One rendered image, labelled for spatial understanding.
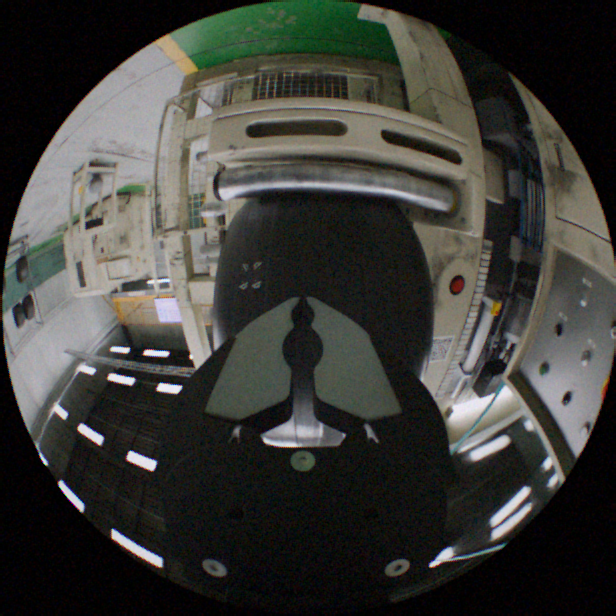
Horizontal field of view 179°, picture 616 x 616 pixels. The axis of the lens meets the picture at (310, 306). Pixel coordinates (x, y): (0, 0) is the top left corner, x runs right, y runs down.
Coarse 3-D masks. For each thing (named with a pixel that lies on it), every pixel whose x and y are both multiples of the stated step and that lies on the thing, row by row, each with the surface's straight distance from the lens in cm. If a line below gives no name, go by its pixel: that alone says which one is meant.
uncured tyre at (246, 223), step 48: (240, 240) 26; (288, 240) 24; (336, 240) 24; (384, 240) 26; (288, 288) 22; (336, 288) 22; (384, 288) 23; (432, 288) 31; (384, 336) 23; (432, 336) 30; (288, 432) 30; (336, 432) 31
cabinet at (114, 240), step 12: (120, 192) 499; (96, 204) 531; (108, 204) 491; (120, 204) 493; (96, 216) 524; (108, 216) 488; (120, 216) 490; (120, 228) 487; (96, 240) 525; (108, 240) 489; (120, 240) 483; (96, 252) 529; (108, 252) 493
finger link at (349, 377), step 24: (312, 312) 11; (336, 312) 11; (312, 336) 10; (336, 336) 9; (360, 336) 9; (336, 360) 8; (360, 360) 8; (336, 384) 8; (360, 384) 8; (384, 384) 8; (336, 408) 7; (360, 408) 7; (384, 408) 7
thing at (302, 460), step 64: (256, 448) 6; (320, 448) 6; (384, 448) 6; (192, 512) 6; (256, 512) 6; (320, 512) 6; (384, 512) 6; (192, 576) 7; (256, 576) 6; (320, 576) 6; (384, 576) 6
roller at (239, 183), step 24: (240, 168) 31; (264, 168) 29; (288, 168) 29; (312, 168) 29; (336, 168) 29; (360, 168) 30; (216, 192) 30; (240, 192) 30; (264, 192) 29; (288, 192) 29; (312, 192) 29; (336, 192) 29; (360, 192) 29; (384, 192) 30; (408, 192) 31; (432, 192) 33
